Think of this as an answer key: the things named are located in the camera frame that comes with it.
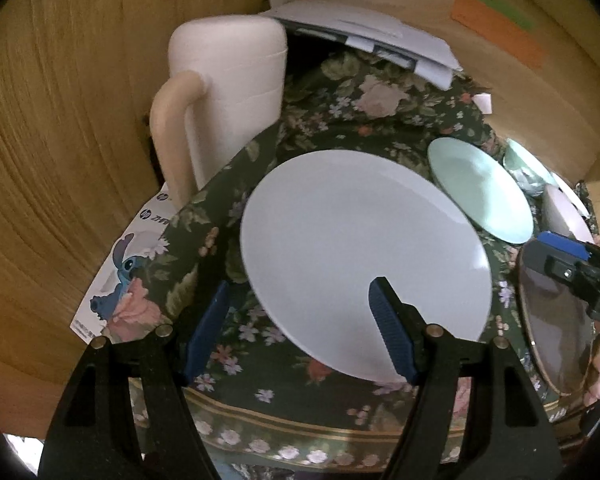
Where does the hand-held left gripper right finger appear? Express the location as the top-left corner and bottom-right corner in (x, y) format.
(369, 276), (563, 480)

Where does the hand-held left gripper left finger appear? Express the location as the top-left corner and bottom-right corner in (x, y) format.
(37, 280), (231, 480)

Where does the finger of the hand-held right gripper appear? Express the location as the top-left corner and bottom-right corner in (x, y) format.
(536, 231), (600, 288)

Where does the pale green plate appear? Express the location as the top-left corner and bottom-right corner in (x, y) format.
(426, 137), (535, 245)

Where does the large white plate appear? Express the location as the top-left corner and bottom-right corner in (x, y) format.
(240, 149), (493, 380)

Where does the small pink plate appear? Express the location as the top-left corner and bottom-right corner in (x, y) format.
(540, 172), (596, 251)

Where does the pale patterned bowl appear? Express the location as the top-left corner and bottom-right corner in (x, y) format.
(502, 138), (561, 198)

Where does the cartoon printed paper pack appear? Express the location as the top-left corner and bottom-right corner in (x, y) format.
(70, 182), (191, 346)

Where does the dark green floral tablecloth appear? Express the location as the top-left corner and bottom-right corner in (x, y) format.
(100, 52), (600, 480)

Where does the orange sticky note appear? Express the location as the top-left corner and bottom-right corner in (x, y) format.
(451, 0), (545, 68)

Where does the green sticky note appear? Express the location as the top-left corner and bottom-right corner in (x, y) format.
(466, 0), (537, 31)

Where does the stack of white papers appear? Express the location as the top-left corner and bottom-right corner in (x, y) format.
(267, 0), (463, 91)

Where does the white jug with handle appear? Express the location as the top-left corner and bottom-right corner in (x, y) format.
(149, 16), (287, 206)

